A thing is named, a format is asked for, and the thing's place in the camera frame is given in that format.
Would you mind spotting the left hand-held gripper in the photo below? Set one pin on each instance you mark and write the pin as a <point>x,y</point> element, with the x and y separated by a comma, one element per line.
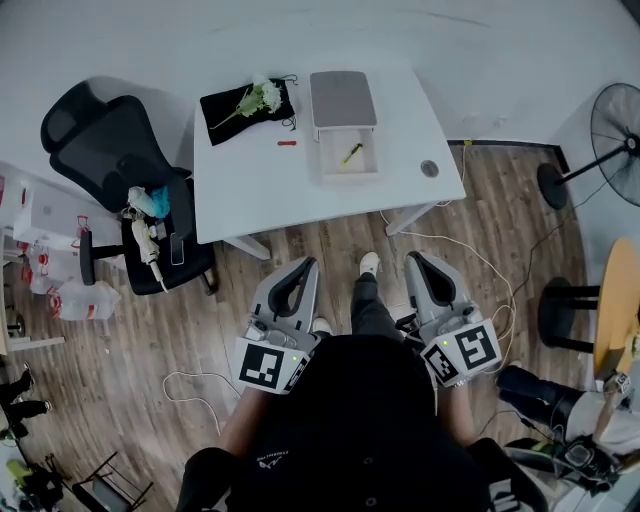
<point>260,367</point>

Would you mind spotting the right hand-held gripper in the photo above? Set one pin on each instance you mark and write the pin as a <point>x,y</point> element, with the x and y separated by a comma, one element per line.
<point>472,350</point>

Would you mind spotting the yellow utility knife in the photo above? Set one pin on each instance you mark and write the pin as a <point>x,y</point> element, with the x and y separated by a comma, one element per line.
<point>351,155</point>

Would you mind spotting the white drawer box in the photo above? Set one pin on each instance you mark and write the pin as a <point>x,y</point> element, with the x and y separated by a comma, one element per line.
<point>340,100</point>

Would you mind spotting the person's right forearm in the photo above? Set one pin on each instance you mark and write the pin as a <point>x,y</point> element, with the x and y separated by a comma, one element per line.
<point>456,415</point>

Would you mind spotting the person's left forearm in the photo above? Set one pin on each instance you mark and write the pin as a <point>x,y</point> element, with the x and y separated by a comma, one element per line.
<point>245,420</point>

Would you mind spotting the white cardboard box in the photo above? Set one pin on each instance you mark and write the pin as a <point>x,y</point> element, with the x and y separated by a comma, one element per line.
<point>55,220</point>

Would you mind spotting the person's left white shoe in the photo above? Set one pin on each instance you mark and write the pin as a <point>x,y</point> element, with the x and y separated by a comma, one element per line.
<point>322,326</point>

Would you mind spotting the person's white shoe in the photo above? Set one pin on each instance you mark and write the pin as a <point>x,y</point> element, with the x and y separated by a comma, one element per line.
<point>322,326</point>
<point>370,262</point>

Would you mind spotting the white desk leg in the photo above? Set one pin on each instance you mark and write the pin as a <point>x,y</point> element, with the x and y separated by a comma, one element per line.
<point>410,220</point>
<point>250,247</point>

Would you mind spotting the person's right trouser leg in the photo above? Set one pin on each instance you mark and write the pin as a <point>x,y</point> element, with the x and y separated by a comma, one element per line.
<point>372,310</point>

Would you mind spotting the person's right white shoe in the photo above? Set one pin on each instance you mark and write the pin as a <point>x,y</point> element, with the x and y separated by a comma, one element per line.
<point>370,262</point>

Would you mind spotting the black stool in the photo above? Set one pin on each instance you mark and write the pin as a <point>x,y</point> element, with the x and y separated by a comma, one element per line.
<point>555,310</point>

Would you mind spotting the black smartphone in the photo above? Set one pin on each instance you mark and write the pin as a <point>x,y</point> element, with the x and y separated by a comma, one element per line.
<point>177,248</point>

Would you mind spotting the person's black shirt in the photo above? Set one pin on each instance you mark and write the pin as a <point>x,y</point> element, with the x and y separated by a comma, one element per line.
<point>350,425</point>

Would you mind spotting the small red clip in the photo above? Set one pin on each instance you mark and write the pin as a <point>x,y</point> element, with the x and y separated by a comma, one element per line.
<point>287,143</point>

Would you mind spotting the teal cloth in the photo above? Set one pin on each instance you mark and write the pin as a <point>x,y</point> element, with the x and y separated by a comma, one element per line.
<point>160,202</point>

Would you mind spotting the white crumpled bundle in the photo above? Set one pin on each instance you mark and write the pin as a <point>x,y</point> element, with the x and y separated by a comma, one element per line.
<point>139,199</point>

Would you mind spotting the round wooden table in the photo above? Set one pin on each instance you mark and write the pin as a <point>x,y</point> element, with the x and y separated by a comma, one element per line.
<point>617,300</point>

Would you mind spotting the white artificial flower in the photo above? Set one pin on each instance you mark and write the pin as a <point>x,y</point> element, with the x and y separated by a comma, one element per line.
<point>267,97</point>

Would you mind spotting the black office chair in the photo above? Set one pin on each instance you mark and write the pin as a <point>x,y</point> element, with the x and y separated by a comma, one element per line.
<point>100,145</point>

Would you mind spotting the light wooden side table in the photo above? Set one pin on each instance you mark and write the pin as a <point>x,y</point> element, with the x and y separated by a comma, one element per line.
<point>35,345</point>

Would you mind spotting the black folding chair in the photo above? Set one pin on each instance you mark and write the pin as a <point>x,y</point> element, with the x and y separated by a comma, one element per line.
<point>107,492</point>

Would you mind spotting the black bag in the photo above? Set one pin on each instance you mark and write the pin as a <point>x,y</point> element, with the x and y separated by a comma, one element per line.
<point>45,490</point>

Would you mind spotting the black pedestal fan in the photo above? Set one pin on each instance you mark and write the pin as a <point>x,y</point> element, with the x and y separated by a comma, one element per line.
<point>552,187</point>

